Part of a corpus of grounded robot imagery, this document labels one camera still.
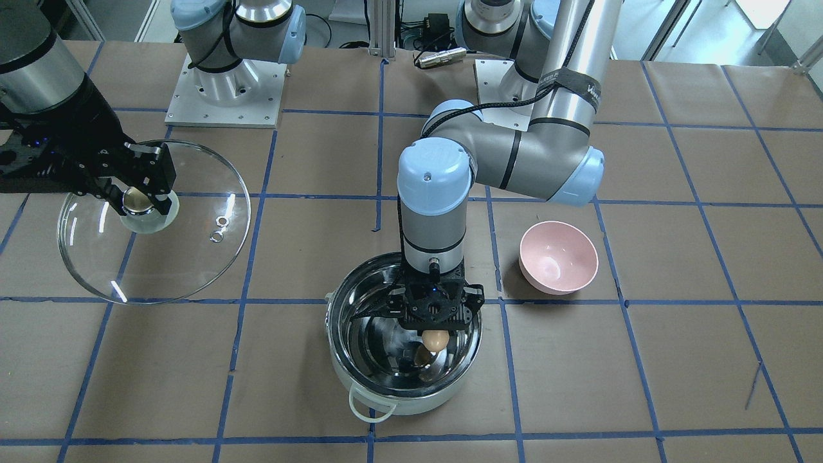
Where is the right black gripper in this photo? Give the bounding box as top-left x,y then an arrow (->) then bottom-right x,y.
1,77 -> 176,217

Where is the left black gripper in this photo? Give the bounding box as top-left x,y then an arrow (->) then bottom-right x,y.
386,269 -> 485,331

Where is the brown egg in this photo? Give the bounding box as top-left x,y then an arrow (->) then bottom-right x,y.
421,329 -> 450,354

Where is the glass pot lid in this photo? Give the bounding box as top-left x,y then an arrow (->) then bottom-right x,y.
58,140 -> 251,305

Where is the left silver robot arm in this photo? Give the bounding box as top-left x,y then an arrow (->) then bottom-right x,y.
355,1 -> 621,331

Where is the pale green steel pot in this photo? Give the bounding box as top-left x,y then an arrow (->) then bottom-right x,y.
325,252 -> 482,424

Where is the pink bowl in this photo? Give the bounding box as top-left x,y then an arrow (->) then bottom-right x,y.
518,221 -> 599,295

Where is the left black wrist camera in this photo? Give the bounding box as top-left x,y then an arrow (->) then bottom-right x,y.
350,288 -> 408,320

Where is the silver cable connector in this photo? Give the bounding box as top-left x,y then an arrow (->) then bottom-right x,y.
413,47 -> 467,69

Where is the aluminium frame post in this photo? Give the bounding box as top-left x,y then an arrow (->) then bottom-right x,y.
366,1 -> 399,62

